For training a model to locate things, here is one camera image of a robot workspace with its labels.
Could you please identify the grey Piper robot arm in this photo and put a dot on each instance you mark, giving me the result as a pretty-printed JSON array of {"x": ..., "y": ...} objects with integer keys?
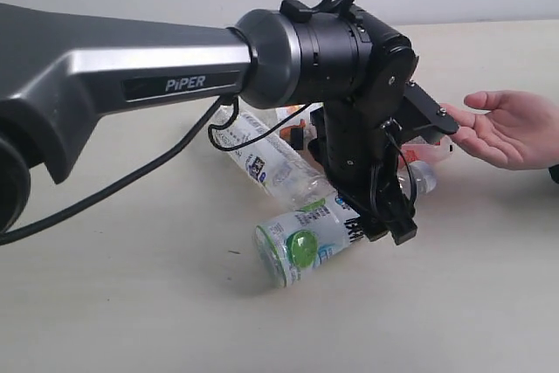
[{"x": 61, "y": 73}]

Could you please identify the pink red label bottle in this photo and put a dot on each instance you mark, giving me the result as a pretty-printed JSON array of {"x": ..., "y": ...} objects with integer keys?
[{"x": 418, "y": 149}]

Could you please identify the person's open bare hand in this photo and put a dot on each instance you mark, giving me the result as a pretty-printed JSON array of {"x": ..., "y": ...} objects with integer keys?
[{"x": 513, "y": 130}]

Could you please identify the bottle with green apple label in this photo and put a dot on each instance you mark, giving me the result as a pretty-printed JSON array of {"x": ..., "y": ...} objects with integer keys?
[{"x": 298, "y": 131}]

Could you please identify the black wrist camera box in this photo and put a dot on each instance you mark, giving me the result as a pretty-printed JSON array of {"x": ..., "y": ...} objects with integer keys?
[{"x": 419, "y": 115}]

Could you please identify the green lime label bottle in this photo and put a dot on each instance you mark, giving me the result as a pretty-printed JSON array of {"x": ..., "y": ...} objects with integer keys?
[{"x": 294, "y": 244}]

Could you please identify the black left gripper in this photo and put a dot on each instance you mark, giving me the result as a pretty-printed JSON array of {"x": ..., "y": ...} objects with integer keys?
[{"x": 361, "y": 163}]

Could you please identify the clear white label water bottle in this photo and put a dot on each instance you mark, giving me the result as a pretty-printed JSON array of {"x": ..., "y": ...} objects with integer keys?
[{"x": 273, "y": 165}]

